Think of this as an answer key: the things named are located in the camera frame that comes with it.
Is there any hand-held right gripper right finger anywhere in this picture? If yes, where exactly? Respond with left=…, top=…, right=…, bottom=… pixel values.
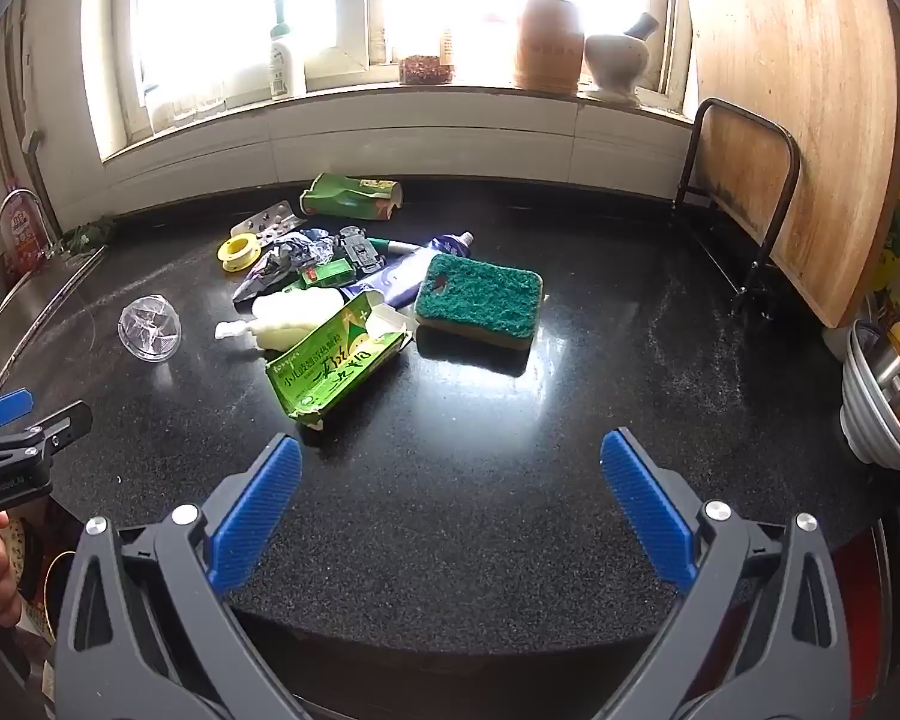
left=600, top=427, right=852, bottom=720

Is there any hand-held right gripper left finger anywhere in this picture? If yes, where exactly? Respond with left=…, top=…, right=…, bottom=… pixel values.
left=52, top=433, right=323, bottom=720

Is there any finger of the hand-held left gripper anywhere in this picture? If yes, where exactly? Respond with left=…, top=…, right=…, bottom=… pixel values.
left=0, top=401, right=95, bottom=466
left=0, top=388, right=36, bottom=433

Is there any black yellow-rimmed trash bin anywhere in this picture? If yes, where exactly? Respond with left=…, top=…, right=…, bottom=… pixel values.
left=41, top=550, right=85, bottom=646

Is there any stainless steel sink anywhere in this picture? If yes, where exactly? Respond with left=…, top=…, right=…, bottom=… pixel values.
left=0, top=243, right=110, bottom=391

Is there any clear plastic cup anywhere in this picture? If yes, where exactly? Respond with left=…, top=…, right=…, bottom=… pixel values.
left=118, top=296, right=183, bottom=362

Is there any torn green medicine box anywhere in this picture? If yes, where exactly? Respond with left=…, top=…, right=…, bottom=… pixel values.
left=265, top=291, right=413, bottom=433

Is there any red detergent bottle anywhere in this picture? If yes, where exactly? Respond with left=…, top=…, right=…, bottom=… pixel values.
left=3, top=192, right=50, bottom=280

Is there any dark green rag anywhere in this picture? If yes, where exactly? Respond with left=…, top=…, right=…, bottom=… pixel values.
left=60, top=215, right=118, bottom=257

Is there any crumpled white plastic bottle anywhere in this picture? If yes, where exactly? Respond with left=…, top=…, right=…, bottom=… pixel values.
left=215, top=289, right=346, bottom=352

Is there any chrome faucet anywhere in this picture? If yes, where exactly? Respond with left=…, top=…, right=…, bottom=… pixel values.
left=0, top=188, right=58, bottom=257

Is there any yellow tape roll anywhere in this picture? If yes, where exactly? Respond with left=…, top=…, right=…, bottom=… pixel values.
left=217, top=235, right=260, bottom=272

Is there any stack of grey bowls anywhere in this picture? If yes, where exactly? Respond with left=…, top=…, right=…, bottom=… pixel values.
left=840, top=319, right=900, bottom=471

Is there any small green box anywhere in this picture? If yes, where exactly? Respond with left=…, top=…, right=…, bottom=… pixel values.
left=300, top=259, right=354, bottom=290

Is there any green scouring sponge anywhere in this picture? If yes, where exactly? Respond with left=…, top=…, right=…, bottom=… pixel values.
left=414, top=253, right=545, bottom=353

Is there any crumpled silver foil wrapper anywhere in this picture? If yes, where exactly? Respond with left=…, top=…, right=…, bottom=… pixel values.
left=270, top=229, right=338, bottom=271

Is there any silver pill blister pack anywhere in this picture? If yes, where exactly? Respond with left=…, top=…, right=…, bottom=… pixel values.
left=229, top=201, right=302, bottom=238

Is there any crushed green carton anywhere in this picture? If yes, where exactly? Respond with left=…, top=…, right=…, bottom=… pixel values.
left=300, top=172, right=405, bottom=221

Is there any black metal rack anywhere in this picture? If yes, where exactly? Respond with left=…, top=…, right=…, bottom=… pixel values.
left=673, top=97, right=803, bottom=317

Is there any white bottle with dark cap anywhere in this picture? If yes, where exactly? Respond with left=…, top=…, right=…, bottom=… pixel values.
left=268, top=0, right=308, bottom=101

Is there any white stone mortar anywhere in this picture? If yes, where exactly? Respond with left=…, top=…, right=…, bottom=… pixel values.
left=583, top=34, right=650, bottom=104

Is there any large wooden cutting board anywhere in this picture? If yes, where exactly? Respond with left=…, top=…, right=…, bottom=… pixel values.
left=679, top=0, right=900, bottom=329

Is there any glass spice jar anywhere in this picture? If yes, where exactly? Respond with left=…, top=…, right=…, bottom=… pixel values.
left=399, top=52, right=455, bottom=86

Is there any white window frame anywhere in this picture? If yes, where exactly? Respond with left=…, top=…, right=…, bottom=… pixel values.
left=82, top=0, right=692, bottom=166

